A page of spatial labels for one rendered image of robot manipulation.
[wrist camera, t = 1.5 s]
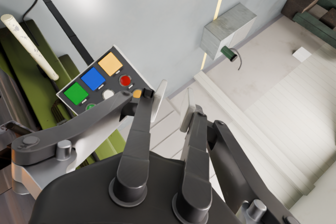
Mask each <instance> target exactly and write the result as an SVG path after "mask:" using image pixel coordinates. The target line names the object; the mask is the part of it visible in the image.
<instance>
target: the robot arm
mask: <svg viewBox="0 0 336 224"><path fill-rule="evenodd" d="M167 83H168V81H167V80H165V79H163V80H162V81H161V83H160V85H159V87H158V89H157V90H156V91H154V90H153V89H152V88H149V87H143V88H142V91H141V95H140V98H136V97H133V94H132V93H131V92H129V91H125V90H123V91H119V92H118V93H116V94H114V95H112V96H111V97H109V98H107V99H105V100H104V101H102V102H100V103H98V104H97V105H95V106H93V107H91V108H90V109H88V110H86V111H84V112H83V113H81V114H79V115H77V116H76V117H74V118H72V119H70V120H69V121H67V122H65V123H63V124H61V125H57V126H54V127H50V128H47V129H43V130H40V131H36V132H33V133H29V134H26V135H23V136H20V137H18V138H16V139H15V140H14V141H13V142H12V144H11V175H12V190H13V191H14V192H15V193H16V194H21V195H25V194H31V195H32V196H33V198H34V199H35V203H34V206H33V210H32V213H31V217H30V220H29V222H28V224H301V223H300V222H299V221H298V220H297V219H296V218H295V217H294V216H293V214H292V213H291V212H290V211H289V210H288V209H287V208H286V207H285V206H284V205H283V204H282V203H281V202H280V201H279V200H278V199H277V198H276V196H275V195H274V194H273V193H272V192H271V191H270V190H269V189H268V187H267V186H266V184H265V183H264V181H263V180H262V178H261V177H260V175H259V174H258V172H257V171H256V169H255V167H254V166H253V164H252V163H251V161H250V160H249V158H248V157H247V155H246V154H245V152H244V151H243V149H242V147H241V146H240V144H239V143H238V141H237V140H236V138H235V137H234V135H233V134H232V132H231V131H230V129H229V127H228V126H227V125H226V124H225V123H224V122H223V121H221V120H214V122H211V121H209V120H208V117H207V115H206V114H204V113H203V109H202V107H201V106H200V105H197V104H195V99H194V93H193V89H192V88H190V87H189V88H187V90H186V93H185V96H184V98H183V101H182V104H181V109H180V127H179V130H180V131H181V132H183V133H186V132H187V134H186V136H185V142H184V145H183V149H182V153H181V157H180V160H179V159H172V158H165V157H163V156H161V155H159V154H157V153H155V152H153V151H151V150H150V141H151V133H150V125H151V123H152V122H154V120H155V118H156V115H157V112H158V110H159V107H160V104H161V102H162V99H163V96H164V92H165V89H166V86H167ZM128 116H132V117H134V118H133V121H132V125H131V128H130V130H129V134H128V137H127V140H126V143H125V147H124V150H123V152H120V153H118V154H115V155H113V156H110V157H107V158H105V159H102V160H100V161H97V162H94V163H92V164H89V165H87V166H84V167H82V168H79V169H76V167H78V166H79V165H80V164H81V163H82V162H83V161H84V160H85V159H86V158H87V157H88V156H89V155H90V154H91V153H92V152H93V151H94V150H95V149H96V148H97V147H98V146H99V145H100V144H101V143H102V142H103V141H104V140H105V139H107V138H108V137H109V136H110V135H111V134H112V133H113V132H114V131H115V130H116V129H117V128H118V127H119V126H120V125H121V124H122V123H123V122H124V121H125V120H126V119H127V117H128ZM207 151H208V152H207ZM210 160H211V163H212V166H213V169H214V172H215V175H216V177H217V180H218V183H219V186H220V189H221V192H222V195H223V198H224V201H225V202H224V201H223V199H222V198H221V197H220V196H219V194H218V193H217V192H216V191H215V190H214V188H213V187H212V183H211V182H210ZM75 169H76V170H75Z"/></svg>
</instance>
